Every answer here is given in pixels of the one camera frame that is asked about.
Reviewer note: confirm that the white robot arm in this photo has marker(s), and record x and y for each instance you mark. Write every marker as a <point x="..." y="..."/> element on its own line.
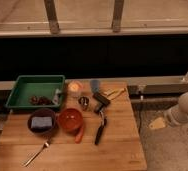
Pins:
<point x="174" y="116"/>

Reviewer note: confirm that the metal fork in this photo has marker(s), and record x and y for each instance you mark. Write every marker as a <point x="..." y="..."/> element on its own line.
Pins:
<point x="44" y="146"/>

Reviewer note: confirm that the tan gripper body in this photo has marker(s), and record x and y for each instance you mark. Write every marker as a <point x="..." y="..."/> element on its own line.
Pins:
<point x="158" y="123"/>

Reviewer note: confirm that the wooden cutting board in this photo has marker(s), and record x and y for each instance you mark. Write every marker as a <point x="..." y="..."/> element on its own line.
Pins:
<point x="119" y="148"/>

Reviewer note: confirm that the blue sponge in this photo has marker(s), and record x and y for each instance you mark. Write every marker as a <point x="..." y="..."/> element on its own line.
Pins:
<point x="41" y="122"/>

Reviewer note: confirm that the silver wrapper in tray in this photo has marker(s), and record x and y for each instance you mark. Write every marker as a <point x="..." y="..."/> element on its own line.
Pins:
<point x="56" y="97"/>

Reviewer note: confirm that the dark purple bowl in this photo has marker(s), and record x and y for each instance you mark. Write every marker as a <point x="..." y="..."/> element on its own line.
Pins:
<point x="43" y="112"/>

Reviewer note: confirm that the yellow wooden utensil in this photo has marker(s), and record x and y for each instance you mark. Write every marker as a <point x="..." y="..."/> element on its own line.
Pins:
<point x="114" y="93"/>

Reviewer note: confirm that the small metal cup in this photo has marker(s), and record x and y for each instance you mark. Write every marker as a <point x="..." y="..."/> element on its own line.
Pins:
<point x="84" y="102"/>

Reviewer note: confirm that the dark grapes bunch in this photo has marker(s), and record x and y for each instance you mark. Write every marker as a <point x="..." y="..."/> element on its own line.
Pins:
<point x="42" y="100"/>

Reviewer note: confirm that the green plastic tray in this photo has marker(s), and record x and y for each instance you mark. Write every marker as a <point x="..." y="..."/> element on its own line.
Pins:
<point x="27" y="86"/>

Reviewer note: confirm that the orange carrot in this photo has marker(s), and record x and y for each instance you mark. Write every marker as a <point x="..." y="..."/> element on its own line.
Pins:
<point x="80" y="134"/>

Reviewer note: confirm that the clear glass with yellow object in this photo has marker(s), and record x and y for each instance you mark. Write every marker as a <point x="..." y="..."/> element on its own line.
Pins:
<point x="75" y="89"/>

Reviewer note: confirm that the orange bowl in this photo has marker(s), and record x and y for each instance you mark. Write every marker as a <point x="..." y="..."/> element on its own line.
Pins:
<point x="70" y="120"/>

